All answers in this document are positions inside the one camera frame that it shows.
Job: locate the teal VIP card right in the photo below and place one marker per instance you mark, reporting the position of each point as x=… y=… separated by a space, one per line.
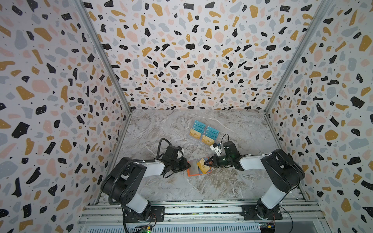
x=212 y=133

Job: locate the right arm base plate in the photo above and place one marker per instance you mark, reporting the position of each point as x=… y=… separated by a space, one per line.
x=260 y=212

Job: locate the aluminium left corner post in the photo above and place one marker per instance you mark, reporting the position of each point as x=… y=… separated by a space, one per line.
x=84 y=16

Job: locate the orange card wallet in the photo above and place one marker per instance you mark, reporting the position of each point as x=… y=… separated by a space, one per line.
x=193 y=170

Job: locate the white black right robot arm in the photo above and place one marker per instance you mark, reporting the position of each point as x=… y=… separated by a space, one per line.
x=284 y=173

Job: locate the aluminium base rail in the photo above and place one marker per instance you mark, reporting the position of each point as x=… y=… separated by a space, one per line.
x=293 y=216

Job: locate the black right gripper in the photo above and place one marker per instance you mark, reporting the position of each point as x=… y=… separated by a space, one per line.
x=217 y=161

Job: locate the teal VIP card left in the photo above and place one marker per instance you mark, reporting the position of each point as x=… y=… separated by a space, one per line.
x=199 y=126

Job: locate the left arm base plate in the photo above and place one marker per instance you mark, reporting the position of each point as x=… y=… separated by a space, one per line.
x=153 y=213

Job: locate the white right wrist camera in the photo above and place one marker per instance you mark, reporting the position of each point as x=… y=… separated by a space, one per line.
x=216 y=148

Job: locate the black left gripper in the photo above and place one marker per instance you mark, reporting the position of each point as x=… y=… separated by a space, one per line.
x=184 y=165

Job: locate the clear acrylic card display stand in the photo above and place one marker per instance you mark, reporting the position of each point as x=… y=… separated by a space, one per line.
x=203 y=133

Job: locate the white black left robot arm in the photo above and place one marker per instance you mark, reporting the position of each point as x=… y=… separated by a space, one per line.
x=122 y=183

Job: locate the aluminium right corner post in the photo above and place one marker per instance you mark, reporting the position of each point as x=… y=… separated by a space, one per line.
x=319 y=14

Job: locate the teal vip card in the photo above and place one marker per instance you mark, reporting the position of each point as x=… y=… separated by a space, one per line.
x=199 y=126
x=212 y=133

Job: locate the aluminium corner post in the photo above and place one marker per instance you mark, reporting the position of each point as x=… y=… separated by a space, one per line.
x=319 y=14
x=84 y=16

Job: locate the gold vip card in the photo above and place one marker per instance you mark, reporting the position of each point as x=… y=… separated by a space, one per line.
x=204 y=169
x=208 y=141
x=195 y=134

